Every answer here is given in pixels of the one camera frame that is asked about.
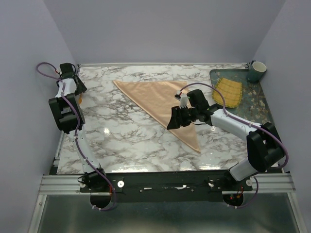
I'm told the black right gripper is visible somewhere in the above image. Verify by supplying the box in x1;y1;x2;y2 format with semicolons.
166;105;199;130

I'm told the peach cloth napkin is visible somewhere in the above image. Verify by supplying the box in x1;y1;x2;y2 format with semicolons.
113;80;201;153

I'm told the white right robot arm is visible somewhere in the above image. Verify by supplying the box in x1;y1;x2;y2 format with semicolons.
167;89;285;190

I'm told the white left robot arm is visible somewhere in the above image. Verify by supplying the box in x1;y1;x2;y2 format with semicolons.
49;63;108;192

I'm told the yellow woven coaster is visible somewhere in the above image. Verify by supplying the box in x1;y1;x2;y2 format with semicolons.
214;77;242;108

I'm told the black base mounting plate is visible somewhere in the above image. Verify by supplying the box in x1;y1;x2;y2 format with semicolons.
78;170;253;203

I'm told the floral teal tray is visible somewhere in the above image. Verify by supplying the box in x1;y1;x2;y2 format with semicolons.
210;69;273;124

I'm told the teal mug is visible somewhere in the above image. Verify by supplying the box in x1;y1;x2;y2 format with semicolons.
246;61;267;83

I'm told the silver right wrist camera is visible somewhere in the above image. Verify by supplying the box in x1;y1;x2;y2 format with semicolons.
179;94;188;109

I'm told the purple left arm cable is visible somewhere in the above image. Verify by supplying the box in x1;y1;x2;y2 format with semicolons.
35;62;120;212

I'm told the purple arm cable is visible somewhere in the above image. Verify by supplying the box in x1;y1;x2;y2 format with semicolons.
174;82;291;209
35;62;120;212

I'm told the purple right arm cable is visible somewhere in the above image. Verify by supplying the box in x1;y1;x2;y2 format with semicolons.
174;82;291;209

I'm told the aluminium frame rail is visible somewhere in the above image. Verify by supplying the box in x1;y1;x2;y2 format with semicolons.
38;173;296;195

